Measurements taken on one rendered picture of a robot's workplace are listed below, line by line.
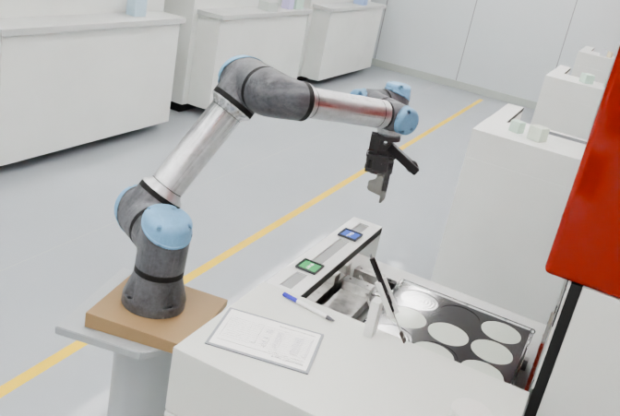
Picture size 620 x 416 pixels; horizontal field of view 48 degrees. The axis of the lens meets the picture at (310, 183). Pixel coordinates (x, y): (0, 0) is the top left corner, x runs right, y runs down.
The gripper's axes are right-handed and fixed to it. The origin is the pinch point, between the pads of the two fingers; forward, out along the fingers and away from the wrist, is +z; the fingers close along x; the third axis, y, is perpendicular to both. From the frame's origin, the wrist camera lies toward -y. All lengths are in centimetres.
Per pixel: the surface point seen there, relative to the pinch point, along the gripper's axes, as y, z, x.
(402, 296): -9.2, 13.3, 35.3
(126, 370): 53, 33, 65
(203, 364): 29, 8, 92
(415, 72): -29, 72, -780
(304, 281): 16, 7, 51
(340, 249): 9.0, 6.5, 29.0
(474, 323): -28, 14, 40
